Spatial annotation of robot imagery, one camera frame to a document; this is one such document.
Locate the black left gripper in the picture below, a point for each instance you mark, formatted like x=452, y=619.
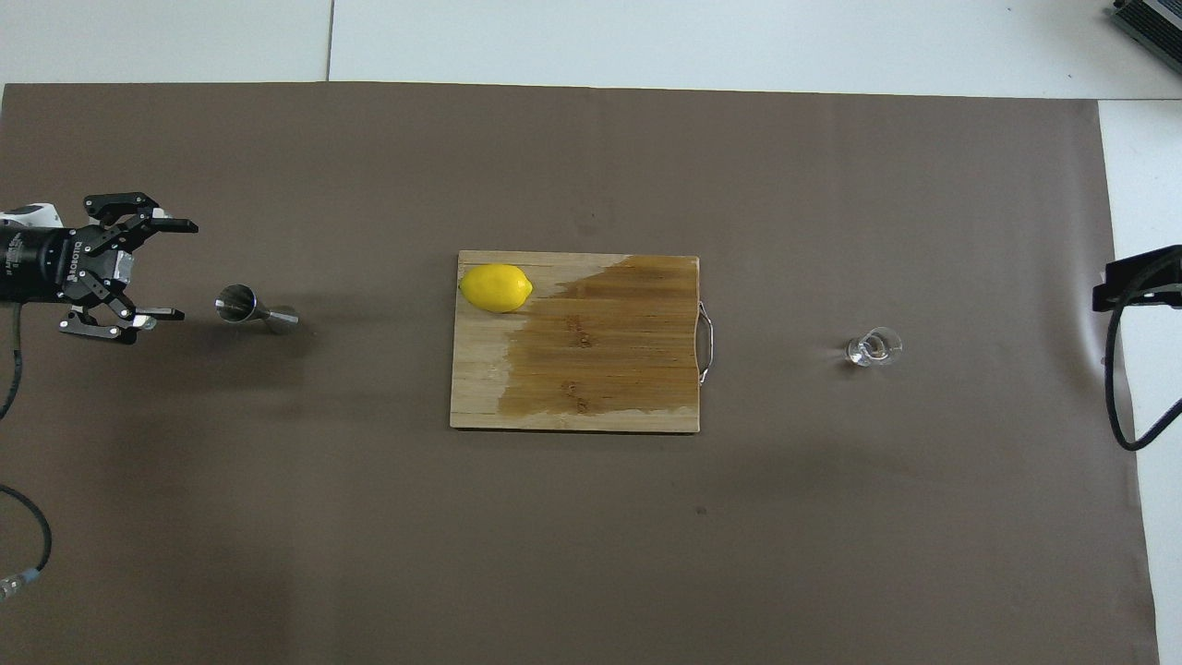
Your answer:
x=42, y=263

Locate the steel double jigger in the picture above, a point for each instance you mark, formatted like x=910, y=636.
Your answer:
x=235, y=303

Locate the small clear glass cup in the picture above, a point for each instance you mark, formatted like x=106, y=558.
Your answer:
x=873, y=348

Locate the grey ribbed device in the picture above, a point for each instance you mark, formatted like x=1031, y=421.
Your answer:
x=1150, y=23

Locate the yellow lemon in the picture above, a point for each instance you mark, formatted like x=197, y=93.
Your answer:
x=496, y=288

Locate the wooden cutting board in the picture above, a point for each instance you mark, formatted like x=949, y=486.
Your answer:
x=591, y=360

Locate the brown table mat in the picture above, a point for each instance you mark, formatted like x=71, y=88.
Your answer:
x=591, y=554

